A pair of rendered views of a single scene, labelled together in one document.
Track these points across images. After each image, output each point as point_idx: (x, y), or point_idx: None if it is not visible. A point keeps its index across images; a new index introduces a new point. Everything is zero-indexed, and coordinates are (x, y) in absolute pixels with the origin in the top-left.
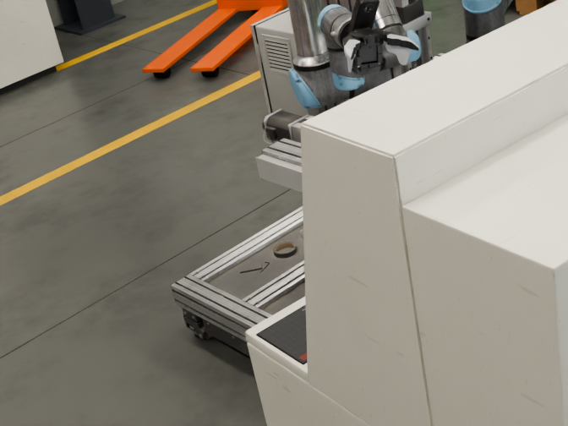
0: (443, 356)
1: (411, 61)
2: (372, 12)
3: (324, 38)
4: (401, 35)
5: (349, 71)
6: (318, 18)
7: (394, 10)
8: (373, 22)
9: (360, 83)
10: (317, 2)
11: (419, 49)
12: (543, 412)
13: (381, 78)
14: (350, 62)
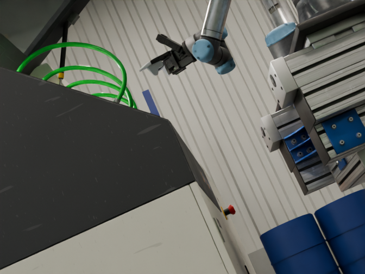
0: None
1: (201, 61)
2: (162, 43)
3: (272, 24)
4: (153, 58)
5: (167, 75)
6: (265, 12)
7: (203, 25)
8: (169, 47)
9: (216, 71)
10: (260, 2)
11: (139, 71)
12: None
13: (272, 55)
14: (165, 72)
